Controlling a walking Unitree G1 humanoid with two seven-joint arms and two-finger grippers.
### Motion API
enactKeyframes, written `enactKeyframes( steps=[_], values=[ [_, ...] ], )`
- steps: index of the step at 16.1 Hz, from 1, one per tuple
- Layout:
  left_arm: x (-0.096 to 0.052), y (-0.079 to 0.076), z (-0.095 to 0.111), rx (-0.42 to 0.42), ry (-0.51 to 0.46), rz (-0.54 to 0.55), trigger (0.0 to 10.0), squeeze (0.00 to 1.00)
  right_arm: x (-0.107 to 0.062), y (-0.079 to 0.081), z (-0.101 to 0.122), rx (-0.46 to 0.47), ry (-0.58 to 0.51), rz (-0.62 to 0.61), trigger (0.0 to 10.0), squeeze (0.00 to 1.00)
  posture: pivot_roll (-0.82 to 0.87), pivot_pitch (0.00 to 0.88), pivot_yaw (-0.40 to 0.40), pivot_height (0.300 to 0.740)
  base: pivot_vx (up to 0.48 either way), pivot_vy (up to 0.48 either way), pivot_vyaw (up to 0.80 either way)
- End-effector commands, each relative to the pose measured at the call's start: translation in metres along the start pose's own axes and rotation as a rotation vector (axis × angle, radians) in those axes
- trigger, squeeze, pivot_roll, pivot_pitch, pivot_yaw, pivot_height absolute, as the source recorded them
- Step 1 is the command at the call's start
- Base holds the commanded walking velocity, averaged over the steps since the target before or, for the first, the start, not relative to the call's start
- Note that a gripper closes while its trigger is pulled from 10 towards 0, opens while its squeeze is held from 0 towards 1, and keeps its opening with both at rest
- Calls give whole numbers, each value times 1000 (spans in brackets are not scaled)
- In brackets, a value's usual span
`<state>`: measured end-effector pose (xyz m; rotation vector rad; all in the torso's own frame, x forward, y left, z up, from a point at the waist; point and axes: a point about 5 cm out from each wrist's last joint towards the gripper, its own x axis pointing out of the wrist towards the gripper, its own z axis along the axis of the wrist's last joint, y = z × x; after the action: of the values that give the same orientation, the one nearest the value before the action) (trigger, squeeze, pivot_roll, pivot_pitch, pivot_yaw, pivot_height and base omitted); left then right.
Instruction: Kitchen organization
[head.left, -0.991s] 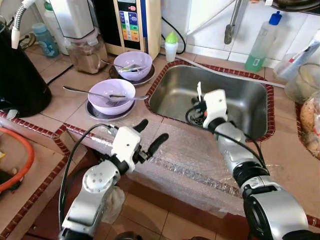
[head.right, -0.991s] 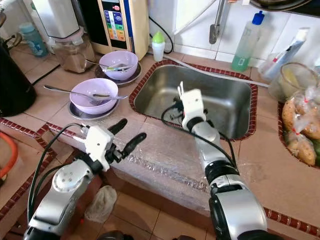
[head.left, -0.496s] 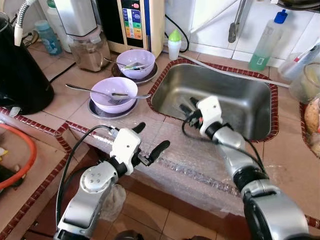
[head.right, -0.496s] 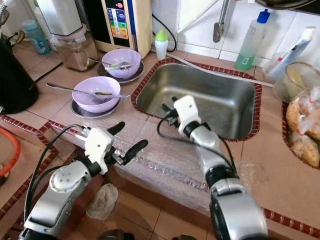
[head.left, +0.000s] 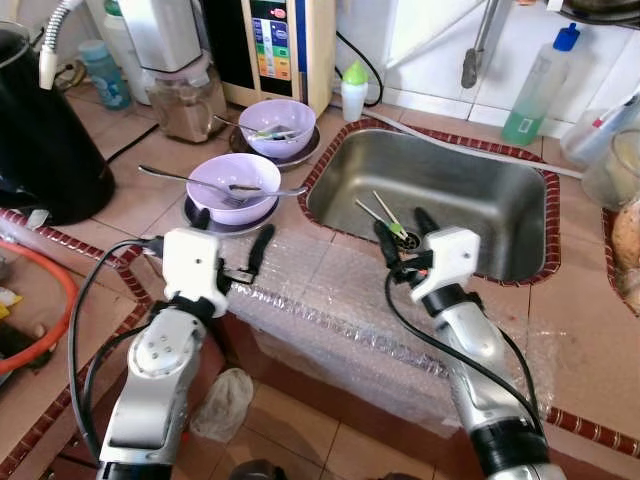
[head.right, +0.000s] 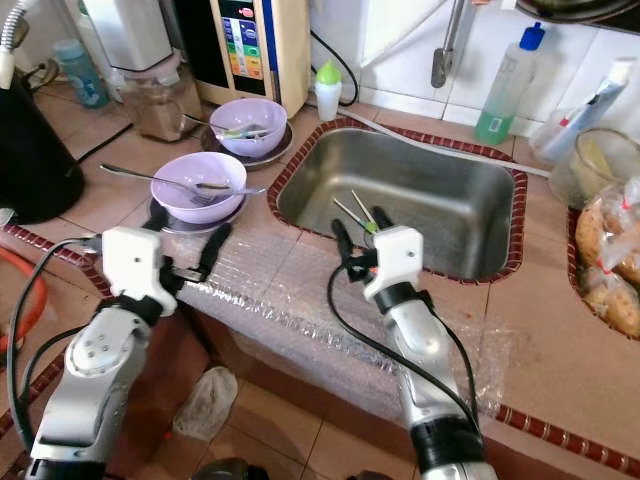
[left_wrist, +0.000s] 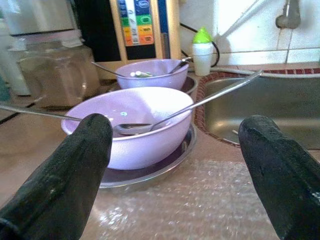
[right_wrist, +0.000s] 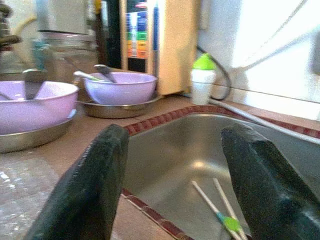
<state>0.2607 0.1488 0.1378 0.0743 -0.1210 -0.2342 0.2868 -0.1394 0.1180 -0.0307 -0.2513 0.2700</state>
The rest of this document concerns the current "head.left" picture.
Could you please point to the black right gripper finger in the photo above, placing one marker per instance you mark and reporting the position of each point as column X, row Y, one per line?
column 387, row 244
column 426, row 221

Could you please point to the beige water ionizer colourful panel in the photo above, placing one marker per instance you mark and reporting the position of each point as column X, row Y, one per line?
column 290, row 60

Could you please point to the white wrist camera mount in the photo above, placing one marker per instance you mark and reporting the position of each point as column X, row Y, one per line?
column 448, row 258
column 195, row 265

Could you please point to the clear bubble wrap sheet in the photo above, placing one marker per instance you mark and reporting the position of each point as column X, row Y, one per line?
column 330, row 310

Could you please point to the orange plastic basin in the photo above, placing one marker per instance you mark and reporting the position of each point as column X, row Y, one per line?
column 72, row 300

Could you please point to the white appliance housing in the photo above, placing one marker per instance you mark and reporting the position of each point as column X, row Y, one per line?
column 160, row 35

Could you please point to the small white bottle green cap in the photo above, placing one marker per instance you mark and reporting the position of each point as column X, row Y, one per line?
column 354, row 98

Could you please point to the crumpled cloth rag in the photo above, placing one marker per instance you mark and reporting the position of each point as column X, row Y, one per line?
column 222, row 405

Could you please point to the metal spoon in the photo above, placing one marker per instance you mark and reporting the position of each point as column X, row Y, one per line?
column 228, row 122
column 285, row 191

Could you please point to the white plastic jug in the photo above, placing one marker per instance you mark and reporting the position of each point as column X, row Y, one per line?
column 115, row 45

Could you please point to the stainless steel sink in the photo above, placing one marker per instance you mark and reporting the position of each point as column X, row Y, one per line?
column 460, row 195

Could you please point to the metal wall tap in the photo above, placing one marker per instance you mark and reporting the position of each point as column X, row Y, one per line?
column 472, row 65

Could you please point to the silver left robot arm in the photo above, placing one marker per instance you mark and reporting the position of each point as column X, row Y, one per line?
column 150, row 400

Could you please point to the white tube red print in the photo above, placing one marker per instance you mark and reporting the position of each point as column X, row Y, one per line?
column 618, row 118

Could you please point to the black kettle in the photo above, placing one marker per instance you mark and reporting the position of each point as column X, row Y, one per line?
column 50, row 140

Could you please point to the clear plastic jar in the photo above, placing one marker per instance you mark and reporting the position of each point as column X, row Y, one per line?
column 612, row 175

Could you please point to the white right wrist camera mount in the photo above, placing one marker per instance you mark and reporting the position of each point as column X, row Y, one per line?
column 448, row 258

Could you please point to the purple plastic bowl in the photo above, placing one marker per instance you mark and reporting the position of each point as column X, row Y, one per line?
column 215, row 175
column 290, row 115

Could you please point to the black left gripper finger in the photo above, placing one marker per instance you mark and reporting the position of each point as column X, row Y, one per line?
column 263, row 248
column 201, row 220

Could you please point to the dark round pan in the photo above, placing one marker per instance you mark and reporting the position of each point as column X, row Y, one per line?
column 600, row 8

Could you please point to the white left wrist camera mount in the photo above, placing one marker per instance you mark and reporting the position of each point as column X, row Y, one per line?
column 195, row 265

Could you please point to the clear plastic cup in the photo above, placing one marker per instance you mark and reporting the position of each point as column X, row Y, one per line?
column 585, row 145

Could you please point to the glass jar brown powder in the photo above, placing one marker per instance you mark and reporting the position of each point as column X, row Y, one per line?
column 185, row 115

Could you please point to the clear bag brown pastries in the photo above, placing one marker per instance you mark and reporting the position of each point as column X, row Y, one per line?
column 628, row 250

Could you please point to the thin metal utensil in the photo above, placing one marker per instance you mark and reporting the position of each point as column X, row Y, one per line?
column 372, row 213

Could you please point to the small teal bottle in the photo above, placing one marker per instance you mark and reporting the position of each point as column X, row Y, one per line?
column 105, row 80

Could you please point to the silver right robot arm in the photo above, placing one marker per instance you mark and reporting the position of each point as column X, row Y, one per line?
column 480, row 360

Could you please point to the green soap bottle blue cap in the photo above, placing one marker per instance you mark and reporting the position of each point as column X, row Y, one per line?
column 530, row 110

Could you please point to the metal fork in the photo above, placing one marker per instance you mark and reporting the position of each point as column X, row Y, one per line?
column 175, row 175

